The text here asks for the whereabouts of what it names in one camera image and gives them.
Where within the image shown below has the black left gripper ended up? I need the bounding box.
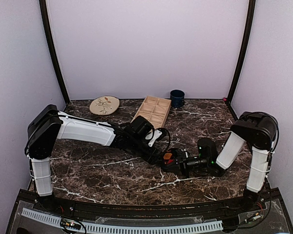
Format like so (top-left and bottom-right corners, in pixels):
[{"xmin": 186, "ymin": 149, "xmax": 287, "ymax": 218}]
[{"xmin": 128, "ymin": 136, "xmax": 165, "ymax": 165}]

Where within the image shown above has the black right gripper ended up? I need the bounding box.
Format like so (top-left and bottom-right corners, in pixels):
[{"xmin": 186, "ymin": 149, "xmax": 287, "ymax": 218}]
[{"xmin": 164, "ymin": 151, "xmax": 209, "ymax": 178}]

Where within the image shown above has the wooden compartment tray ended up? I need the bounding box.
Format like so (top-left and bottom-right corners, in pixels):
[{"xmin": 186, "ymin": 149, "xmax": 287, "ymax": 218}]
[{"xmin": 132, "ymin": 96, "xmax": 171, "ymax": 129}]

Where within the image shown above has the argyle patterned sock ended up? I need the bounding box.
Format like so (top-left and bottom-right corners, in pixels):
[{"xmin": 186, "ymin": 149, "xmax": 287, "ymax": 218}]
[{"xmin": 161, "ymin": 148, "xmax": 186, "ymax": 174}]

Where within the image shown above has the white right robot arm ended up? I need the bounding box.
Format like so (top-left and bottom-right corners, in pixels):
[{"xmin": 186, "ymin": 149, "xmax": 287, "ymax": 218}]
[{"xmin": 178, "ymin": 112, "xmax": 279, "ymax": 193}]

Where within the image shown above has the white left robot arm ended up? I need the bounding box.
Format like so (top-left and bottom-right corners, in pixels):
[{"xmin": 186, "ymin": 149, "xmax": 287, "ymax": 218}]
[{"xmin": 24, "ymin": 104, "xmax": 166, "ymax": 213}]

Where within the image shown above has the cream floral plate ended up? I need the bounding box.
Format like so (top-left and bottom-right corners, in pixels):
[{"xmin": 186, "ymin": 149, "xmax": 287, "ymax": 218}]
[{"xmin": 89, "ymin": 96, "xmax": 120, "ymax": 116}]

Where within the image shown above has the dark blue mug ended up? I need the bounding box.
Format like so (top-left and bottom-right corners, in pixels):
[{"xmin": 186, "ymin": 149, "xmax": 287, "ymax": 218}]
[{"xmin": 170, "ymin": 90, "xmax": 185, "ymax": 108}]

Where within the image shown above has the white slotted cable duct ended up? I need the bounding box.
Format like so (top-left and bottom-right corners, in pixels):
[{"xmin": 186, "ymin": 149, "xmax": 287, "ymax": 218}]
[{"xmin": 21, "ymin": 208, "xmax": 224, "ymax": 234}]

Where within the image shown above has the black left frame post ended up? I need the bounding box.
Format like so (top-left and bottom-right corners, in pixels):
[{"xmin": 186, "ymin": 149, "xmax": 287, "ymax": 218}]
[{"xmin": 39, "ymin": 0, "xmax": 70, "ymax": 105}]

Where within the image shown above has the black frame post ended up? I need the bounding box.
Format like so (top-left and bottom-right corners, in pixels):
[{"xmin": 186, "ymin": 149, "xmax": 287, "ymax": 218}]
[
  {"xmin": 226, "ymin": 0, "xmax": 256, "ymax": 105},
  {"xmin": 39, "ymin": 0, "xmax": 70, "ymax": 105}
]

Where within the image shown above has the black right frame post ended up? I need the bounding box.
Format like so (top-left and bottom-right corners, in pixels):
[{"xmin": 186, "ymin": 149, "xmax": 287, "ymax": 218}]
[{"xmin": 226, "ymin": 0, "xmax": 256, "ymax": 105}]

